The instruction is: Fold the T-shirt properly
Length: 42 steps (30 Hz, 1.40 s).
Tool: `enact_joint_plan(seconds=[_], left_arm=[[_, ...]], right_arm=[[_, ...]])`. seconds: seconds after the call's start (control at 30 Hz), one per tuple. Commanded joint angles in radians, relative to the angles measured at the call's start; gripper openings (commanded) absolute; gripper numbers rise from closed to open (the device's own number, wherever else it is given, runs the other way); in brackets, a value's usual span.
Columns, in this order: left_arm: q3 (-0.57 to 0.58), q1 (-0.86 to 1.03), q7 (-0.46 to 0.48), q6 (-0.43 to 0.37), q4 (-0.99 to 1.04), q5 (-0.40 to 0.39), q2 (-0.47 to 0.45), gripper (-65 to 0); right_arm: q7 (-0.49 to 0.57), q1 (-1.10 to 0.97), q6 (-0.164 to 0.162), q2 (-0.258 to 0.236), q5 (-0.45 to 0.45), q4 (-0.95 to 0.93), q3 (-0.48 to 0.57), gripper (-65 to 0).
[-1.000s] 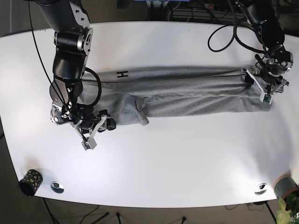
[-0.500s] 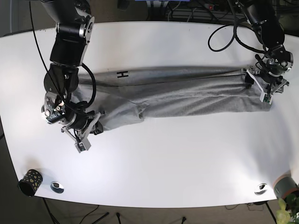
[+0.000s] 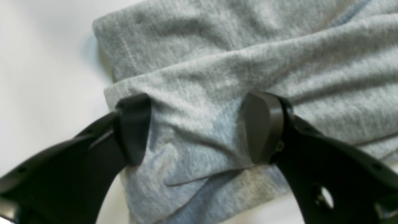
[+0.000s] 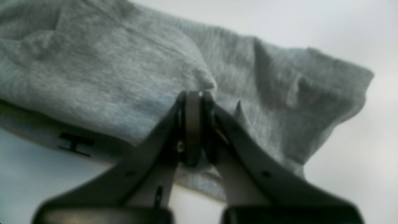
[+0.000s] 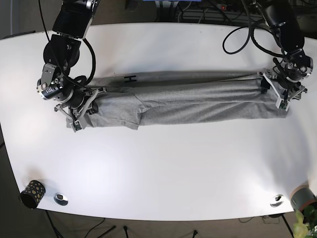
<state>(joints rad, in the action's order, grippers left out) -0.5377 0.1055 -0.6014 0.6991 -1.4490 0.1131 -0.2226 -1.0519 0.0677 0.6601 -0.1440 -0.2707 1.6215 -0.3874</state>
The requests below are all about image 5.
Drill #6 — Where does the grey T-shirt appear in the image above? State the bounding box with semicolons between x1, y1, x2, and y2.
81;75;288;130

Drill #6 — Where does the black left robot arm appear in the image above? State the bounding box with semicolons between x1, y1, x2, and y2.
230;0;313;113

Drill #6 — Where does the silver table grommet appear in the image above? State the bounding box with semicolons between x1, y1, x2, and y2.
53;193;68;206
270;194;285;208

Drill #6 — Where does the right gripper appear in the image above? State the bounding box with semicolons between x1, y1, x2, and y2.
54;87;106;132

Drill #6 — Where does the green potted plant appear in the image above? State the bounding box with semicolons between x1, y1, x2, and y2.
293;205;317;238

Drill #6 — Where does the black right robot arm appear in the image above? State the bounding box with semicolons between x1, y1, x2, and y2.
37;0;106;132

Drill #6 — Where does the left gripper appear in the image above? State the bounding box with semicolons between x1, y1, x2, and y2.
260;68;308;111

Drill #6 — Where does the grey plant pot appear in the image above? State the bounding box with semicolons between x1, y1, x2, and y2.
290;185;317;212

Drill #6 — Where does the right silver table grommet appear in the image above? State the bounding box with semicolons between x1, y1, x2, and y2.
270;194;285;208

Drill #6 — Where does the black dotted cup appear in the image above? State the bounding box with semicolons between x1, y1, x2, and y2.
19;180;46;209

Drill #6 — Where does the left silver table grommet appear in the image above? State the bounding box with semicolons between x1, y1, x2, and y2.
53;193;68;206

